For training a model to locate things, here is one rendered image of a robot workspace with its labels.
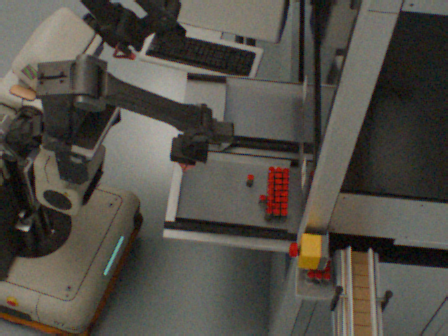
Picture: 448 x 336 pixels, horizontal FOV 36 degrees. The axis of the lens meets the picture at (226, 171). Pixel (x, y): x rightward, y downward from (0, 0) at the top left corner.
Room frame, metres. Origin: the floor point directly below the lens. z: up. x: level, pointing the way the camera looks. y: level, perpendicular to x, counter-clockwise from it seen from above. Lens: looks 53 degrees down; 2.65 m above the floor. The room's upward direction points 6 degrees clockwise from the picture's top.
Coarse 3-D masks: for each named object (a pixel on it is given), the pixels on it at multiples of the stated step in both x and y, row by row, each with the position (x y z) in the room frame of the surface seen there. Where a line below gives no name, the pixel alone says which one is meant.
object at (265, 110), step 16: (240, 80) 1.72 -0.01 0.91; (256, 80) 1.72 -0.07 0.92; (240, 96) 1.67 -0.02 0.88; (256, 96) 1.68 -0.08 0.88; (272, 96) 1.69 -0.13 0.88; (288, 96) 1.70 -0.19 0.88; (224, 112) 1.59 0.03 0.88; (240, 112) 1.60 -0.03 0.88; (256, 112) 1.61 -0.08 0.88; (272, 112) 1.61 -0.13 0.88; (288, 112) 1.62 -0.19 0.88; (240, 128) 1.53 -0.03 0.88; (256, 128) 1.53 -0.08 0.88; (272, 128) 1.54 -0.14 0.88; (288, 128) 1.55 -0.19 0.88; (288, 144) 1.47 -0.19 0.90
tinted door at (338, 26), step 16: (336, 0) 1.47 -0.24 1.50; (352, 0) 1.26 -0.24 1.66; (336, 16) 1.41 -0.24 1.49; (352, 16) 1.22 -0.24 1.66; (336, 32) 1.36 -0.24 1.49; (320, 48) 1.54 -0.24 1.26; (336, 48) 1.30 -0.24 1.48; (320, 64) 1.48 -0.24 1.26; (336, 64) 1.25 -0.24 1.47; (320, 80) 1.42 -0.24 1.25; (336, 80) 1.20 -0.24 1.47; (320, 96) 1.36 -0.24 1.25; (320, 112) 1.30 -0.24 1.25; (320, 128) 1.24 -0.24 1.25
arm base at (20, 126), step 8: (16, 120) 1.18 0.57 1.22; (24, 120) 1.17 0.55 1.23; (8, 128) 1.15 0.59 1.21; (16, 128) 1.14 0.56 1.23; (24, 128) 1.14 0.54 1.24; (8, 136) 1.13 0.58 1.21; (16, 136) 1.13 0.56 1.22; (24, 136) 1.13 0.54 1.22; (8, 144) 1.11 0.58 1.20; (16, 144) 1.12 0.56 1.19; (24, 144) 1.11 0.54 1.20; (32, 144) 1.12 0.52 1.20; (40, 144) 1.12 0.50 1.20; (16, 152) 1.10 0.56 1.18; (24, 152) 1.12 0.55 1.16; (24, 160) 1.10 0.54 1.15
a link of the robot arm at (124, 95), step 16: (112, 80) 1.04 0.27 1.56; (80, 96) 0.97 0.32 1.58; (112, 96) 1.01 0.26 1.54; (128, 96) 1.04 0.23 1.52; (144, 96) 1.07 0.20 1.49; (160, 96) 1.10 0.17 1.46; (144, 112) 1.06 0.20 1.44; (160, 112) 1.07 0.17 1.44; (176, 112) 1.10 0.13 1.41; (192, 112) 1.13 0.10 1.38; (208, 112) 1.17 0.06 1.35; (176, 128) 1.11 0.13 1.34; (192, 128) 1.10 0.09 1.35; (208, 128) 1.13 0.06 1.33
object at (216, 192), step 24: (192, 168) 1.34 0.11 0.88; (216, 168) 1.35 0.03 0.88; (240, 168) 1.36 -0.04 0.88; (264, 168) 1.37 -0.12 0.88; (288, 168) 1.38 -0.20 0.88; (192, 192) 1.24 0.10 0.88; (216, 192) 1.25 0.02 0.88; (240, 192) 1.26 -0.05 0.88; (264, 192) 1.27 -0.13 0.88; (192, 216) 1.16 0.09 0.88; (216, 216) 1.16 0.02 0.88; (240, 216) 1.17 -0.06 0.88
